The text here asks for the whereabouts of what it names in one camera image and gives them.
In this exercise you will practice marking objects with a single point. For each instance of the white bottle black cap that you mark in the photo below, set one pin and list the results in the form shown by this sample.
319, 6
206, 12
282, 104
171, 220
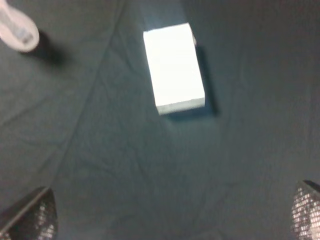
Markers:
17, 30

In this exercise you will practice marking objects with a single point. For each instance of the black tablecloth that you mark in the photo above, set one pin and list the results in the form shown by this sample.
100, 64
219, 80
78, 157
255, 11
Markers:
78, 115

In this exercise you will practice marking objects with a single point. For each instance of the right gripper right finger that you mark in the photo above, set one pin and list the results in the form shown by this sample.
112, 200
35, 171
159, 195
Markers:
305, 211

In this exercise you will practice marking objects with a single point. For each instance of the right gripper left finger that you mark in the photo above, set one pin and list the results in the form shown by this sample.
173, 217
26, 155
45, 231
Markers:
33, 217

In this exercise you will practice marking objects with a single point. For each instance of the white blue milk carton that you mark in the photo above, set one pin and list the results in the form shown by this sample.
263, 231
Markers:
174, 69

